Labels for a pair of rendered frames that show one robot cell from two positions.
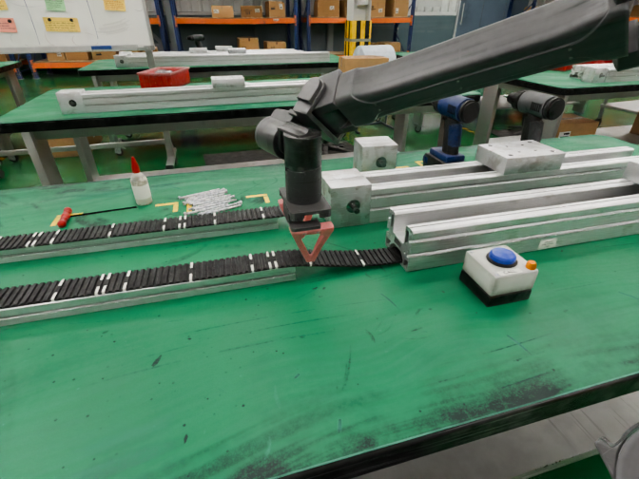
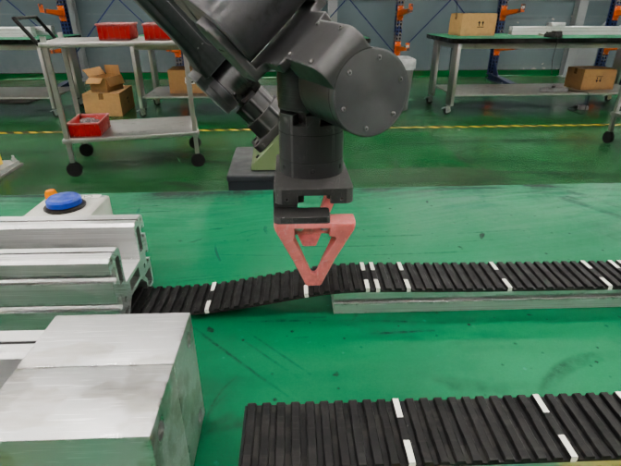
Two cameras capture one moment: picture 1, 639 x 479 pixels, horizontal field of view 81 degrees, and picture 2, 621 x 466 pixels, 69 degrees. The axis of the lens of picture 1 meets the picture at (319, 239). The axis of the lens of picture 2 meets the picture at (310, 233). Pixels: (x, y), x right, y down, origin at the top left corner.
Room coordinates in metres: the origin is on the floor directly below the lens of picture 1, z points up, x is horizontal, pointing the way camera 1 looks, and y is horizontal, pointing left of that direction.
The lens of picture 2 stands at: (0.94, 0.11, 1.06)
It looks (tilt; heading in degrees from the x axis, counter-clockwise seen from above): 27 degrees down; 192
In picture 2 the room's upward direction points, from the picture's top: straight up
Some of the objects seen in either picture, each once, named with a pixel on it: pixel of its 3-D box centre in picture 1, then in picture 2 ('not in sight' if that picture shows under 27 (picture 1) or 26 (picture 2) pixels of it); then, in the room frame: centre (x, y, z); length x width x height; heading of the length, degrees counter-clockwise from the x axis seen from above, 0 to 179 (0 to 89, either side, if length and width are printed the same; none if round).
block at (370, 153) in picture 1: (376, 159); not in sight; (1.03, -0.16, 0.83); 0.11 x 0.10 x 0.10; 11
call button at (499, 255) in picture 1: (502, 258); (64, 203); (0.50, -0.30, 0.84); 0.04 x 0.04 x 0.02
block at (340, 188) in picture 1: (345, 200); (117, 408); (0.76, -0.06, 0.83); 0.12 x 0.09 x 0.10; 15
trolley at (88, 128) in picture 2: not in sight; (123, 93); (-2.05, -1.93, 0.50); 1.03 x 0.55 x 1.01; 118
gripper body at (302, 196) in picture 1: (303, 186); (310, 149); (0.55, 0.03, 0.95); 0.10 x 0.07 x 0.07; 15
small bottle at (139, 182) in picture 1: (139, 180); not in sight; (0.84, 0.43, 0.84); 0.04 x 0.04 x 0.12
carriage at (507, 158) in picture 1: (516, 162); not in sight; (0.88, -0.49, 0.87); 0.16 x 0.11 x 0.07; 105
